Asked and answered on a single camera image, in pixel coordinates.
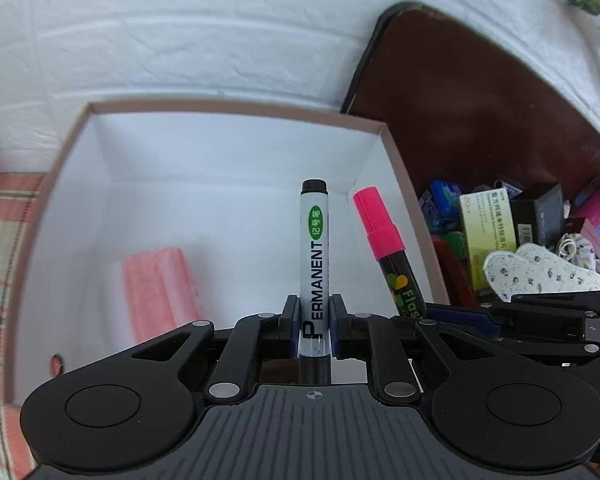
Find yellow and white carton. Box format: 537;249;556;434
459;187;519;291

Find blue snack packet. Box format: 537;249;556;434
429;180;464;217
418;190;444;234

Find green round cap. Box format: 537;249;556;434
442;231;469;261

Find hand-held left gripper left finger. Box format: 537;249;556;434
129;295;302;407

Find black box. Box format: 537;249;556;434
509;183;566;252

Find pink cap black marker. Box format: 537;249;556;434
352;186;424;322

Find white cardboard box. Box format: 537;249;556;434
2;100;452;407

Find red plastic item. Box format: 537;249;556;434
432;238;479;307

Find dark brown board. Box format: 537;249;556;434
339;1;600;241

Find pink and white pouch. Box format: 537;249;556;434
578;219;600;272

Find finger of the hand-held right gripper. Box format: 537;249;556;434
497;321;598;365
422;291;600;338

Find black and white permanent marker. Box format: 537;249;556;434
297;178;332;387

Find pink plastic-wrapped pack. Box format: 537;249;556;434
121;247;204;347

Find small dark blue box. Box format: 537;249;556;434
492;179;524;199

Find white spotted slipper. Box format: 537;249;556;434
482;242;600;304

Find white cable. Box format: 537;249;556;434
555;232;582;262

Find plaid cloth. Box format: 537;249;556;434
0;170;49;480

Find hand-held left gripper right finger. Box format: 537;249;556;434
329;293;482;405

